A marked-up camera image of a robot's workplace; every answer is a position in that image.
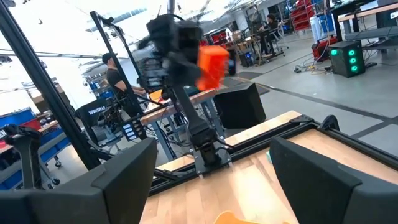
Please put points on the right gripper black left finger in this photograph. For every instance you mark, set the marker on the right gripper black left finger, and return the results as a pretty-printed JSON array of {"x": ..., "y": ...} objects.
[{"x": 124, "y": 186}]

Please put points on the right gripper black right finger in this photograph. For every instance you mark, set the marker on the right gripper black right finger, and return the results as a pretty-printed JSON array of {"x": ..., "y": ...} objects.
[{"x": 317, "y": 193}]

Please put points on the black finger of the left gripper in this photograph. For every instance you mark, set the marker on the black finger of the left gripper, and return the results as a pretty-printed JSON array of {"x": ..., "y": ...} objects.
[{"x": 185, "y": 73}]

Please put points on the orange studded block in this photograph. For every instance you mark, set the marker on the orange studded block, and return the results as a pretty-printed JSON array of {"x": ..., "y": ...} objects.
[{"x": 214, "y": 67}]

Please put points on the teal cube block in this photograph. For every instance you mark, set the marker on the teal cube block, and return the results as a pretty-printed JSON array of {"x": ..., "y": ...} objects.
[{"x": 269, "y": 155}]

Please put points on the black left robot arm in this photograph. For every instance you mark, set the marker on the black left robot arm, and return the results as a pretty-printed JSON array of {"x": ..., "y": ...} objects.
[{"x": 192, "y": 118}]

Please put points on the wooden workbench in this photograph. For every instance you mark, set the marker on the wooden workbench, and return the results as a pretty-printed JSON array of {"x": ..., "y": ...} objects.
[{"x": 174, "y": 109}]

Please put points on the black lit button panel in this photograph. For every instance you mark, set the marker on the black lit button panel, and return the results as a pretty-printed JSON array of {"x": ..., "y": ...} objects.
[{"x": 129, "y": 132}]

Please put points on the black floor mat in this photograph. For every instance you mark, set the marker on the black floor mat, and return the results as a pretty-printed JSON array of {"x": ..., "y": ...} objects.
[{"x": 245, "y": 75}]

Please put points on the black storage box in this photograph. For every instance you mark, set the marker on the black storage box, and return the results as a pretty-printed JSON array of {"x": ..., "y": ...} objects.
[{"x": 239, "y": 105}]

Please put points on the person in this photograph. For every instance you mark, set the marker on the person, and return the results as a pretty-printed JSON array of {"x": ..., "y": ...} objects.
[
  {"x": 115, "y": 81},
  {"x": 271, "y": 25}
]

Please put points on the black chair white lettering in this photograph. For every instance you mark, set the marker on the black chair white lettering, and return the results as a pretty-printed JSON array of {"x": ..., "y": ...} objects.
[{"x": 93, "y": 115}]

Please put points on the yellow plastic tray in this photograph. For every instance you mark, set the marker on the yellow plastic tray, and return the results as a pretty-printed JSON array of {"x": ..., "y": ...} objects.
[{"x": 230, "y": 219}]

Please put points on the red shelf rack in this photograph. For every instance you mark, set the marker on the red shelf rack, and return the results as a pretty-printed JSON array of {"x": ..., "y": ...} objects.
[{"x": 301, "y": 15}]

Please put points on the blue storage bins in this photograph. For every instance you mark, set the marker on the blue storage bins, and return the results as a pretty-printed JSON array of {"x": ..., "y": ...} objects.
[{"x": 18, "y": 116}]

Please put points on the black computer tower green fans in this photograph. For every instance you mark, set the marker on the black computer tower green fans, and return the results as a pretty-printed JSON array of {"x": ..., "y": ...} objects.
[{"x": 345, "y": 62}]

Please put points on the white barrel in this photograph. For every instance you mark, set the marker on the white barrel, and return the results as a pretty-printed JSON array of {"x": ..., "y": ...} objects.
[{"x": 316, "y": 28}]

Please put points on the red tool case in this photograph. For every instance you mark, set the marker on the red tool case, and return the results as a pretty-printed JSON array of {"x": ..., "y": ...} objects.
[{"x": 323, "y": 49}]

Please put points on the wooden bench top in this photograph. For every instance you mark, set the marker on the wooden bench top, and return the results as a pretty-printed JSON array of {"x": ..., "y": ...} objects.
[{"x": 367, "y": 12}]

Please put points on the small black frame bracket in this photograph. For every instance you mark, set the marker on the small black frame bracket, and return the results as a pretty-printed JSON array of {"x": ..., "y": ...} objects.
[{"x": 329, "y": 123}]

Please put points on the black aluminium table frame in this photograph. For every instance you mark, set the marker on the black aluminium table frame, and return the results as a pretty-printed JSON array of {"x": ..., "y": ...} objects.
[{"x": 46, "y": 93}]

